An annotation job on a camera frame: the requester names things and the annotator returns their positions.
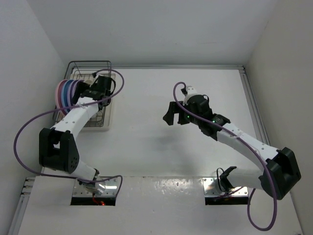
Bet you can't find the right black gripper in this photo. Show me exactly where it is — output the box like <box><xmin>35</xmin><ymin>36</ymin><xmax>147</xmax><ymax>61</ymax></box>
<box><xmin>164</xmin><ymin>100</ymin><xmax>201</xmax><ymax>125</ymax></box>

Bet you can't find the purple plate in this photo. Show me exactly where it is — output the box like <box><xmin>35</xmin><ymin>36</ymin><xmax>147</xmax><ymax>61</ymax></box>
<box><xmin>72</xmin><ymin>80</ymin><xmax>82</xmax><ymax>105</ymax></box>
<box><xmin>67</xmin><ymin>80</ymin><xmax>76</xmax><ymax>106</ymax></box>

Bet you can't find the blue plate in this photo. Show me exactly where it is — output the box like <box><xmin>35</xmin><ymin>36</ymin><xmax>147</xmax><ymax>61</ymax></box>
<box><xmin>61</xmin><ymin>80</ymin><xmax>73</xmax><ymax>107</ymax></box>

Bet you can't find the pink plate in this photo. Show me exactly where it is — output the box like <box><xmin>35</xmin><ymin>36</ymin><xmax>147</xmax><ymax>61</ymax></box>
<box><xmin>55</xmin><ymin>80</ymin><xmax>67</xmax><ymax>109</ymax></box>

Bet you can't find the cream plate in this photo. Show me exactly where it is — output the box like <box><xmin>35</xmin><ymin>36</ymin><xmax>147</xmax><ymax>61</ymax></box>
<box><xmin>84</xmin><ymin>79</ymin><xmax>92</xmax><ymax>85</ymax></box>

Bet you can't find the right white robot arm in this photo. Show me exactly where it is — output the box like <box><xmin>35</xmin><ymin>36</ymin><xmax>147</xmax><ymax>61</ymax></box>
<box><xmin>163</xmin><ymin>94</ymin><xmax>301</xmax><ymax>200</ymax></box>

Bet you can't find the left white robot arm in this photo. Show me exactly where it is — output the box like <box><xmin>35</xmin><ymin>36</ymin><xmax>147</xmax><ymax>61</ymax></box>
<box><xmin>39</xmin><ymin>73</ymin><xmax>116</xmax><ymax>195</ymax></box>

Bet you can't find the beige drip tray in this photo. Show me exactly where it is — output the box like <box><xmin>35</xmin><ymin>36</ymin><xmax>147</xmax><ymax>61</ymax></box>
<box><xmin>69</xmin><ymin>70</ymin><xmax>113</xmax><ymax>132</ymax></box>

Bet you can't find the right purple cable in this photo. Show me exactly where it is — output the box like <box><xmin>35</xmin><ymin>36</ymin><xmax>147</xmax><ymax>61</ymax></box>
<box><xmin>173</xmin><ymin>81</ymin><xmax>277</xmax><ymax>231</ymax></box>

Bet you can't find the purple cable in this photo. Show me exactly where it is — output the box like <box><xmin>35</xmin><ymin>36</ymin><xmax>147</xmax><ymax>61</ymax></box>
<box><xmin>173</xmin><ymin>81</ymin><xmax>277</xmax><ymax>231</ymax></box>
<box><xmin>13</xmin><ymin>69</ymin><xmax>125</xmax><ymax>196</ymax></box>

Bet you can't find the metal wire dish rack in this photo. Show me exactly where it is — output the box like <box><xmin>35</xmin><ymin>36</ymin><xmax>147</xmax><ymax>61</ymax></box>
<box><xmin>53</xmin><ymin>60</ymin><xmax>115</xmax><ymax>130</ymax></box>

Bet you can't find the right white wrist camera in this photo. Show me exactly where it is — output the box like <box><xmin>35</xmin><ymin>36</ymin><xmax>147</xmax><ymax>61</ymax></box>
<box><xmin>181</xmin><ymin>86</ymin><xmax>198</xmax><ymax>106</ymax></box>

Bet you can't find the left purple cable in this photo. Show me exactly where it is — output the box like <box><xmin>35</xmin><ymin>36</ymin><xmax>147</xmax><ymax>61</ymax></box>
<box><xmin>13</xmin><ymin>69</ymin><xmax>125</xmax><ymax>196</ymax></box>

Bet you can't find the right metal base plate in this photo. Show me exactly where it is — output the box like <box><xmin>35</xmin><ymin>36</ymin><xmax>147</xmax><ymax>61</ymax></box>
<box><xmin>202</xmin><ymin>176</ymin><xmax>249</xmax><ymax>199</ymax></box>

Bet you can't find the metal base plate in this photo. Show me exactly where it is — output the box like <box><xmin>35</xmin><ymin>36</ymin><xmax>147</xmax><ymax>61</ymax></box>
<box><xmin>202</xmin><ymin>176</ymin><xmax>249</xmax><ymax>199</ymax></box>
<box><xmin>72</xmin><ymin>178</ymin><xmax>119</xmax><ymax>197</ymax></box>

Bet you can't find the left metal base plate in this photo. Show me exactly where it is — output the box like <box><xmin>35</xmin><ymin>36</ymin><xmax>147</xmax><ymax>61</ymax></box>
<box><xmin>72</xmin><ymin>178</ymin><xmax>119</xmax><ymax>197</ymax></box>

